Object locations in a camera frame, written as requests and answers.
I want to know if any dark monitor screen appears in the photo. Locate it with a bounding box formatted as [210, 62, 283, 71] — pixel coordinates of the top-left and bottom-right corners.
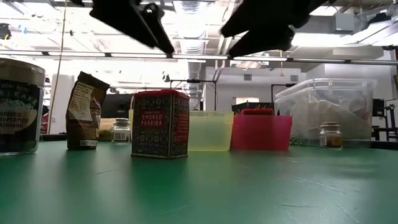
[101, 92, 134, 119]

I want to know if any silver ventilation duct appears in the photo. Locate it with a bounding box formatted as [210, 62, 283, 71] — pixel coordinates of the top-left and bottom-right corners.
[172, 0, 208, 94]

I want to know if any brown spice pouch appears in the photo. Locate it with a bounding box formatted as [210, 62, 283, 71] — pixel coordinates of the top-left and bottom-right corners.
[65, 71, 111, 151]

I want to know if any small glass jar cork lid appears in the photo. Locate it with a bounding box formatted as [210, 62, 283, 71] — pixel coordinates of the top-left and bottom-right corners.
[112, 117, 132, 145]
[318, 121, 344, 150]

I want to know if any pink plastic bin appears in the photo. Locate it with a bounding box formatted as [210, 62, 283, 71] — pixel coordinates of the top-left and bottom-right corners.
[230, 114, 294, 152]

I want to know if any black equipment stand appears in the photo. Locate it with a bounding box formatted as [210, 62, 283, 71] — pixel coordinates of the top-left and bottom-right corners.
[371, 98, 398, 141]

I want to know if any clear plastic tub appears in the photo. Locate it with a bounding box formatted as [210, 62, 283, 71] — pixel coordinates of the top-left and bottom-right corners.
[274, 78, 378, 141]

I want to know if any white pillar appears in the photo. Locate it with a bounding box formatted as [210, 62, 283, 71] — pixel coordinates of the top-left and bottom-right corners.
[49, 62, 76, 135]

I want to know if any yellow-green plastic bin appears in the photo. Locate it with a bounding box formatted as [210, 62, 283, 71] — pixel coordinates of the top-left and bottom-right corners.
[128, 108, 235, 152]

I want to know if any green succulent plant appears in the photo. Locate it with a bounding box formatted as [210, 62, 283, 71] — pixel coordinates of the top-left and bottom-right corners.
[231, 101, 275, 113]

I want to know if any green table mat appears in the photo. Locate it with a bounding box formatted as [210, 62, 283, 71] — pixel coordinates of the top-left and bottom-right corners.
[0, 140, 398, 224]

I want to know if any horizontal metal frame bar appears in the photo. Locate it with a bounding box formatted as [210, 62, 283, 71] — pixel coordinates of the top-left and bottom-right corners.
[0, 49, 398, 66]

